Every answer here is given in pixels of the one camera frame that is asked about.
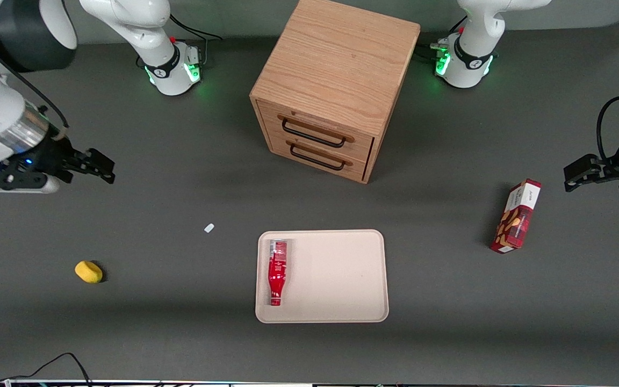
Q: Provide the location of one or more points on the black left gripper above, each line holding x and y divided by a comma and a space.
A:
614, 166

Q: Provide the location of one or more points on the red tartan shortbread box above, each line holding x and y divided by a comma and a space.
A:
516, 220

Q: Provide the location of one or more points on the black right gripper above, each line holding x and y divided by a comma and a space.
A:
53, 154

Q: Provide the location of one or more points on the red ketchup bottle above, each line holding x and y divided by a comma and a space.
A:
278, 266

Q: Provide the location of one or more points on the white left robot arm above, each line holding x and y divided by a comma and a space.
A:
470, 64

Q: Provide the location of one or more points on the wooden drawer front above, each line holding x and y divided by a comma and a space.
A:
366, 149
360, 169

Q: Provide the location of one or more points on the yellow sponge piece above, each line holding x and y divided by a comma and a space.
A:
88, 271

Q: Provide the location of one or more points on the beige plastic tray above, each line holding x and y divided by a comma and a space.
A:
336, 279

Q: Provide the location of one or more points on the right wrist camera unit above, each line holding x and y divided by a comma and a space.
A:
19, 184

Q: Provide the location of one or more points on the wooden two-drawer cabinet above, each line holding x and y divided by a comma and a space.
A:
336, 59

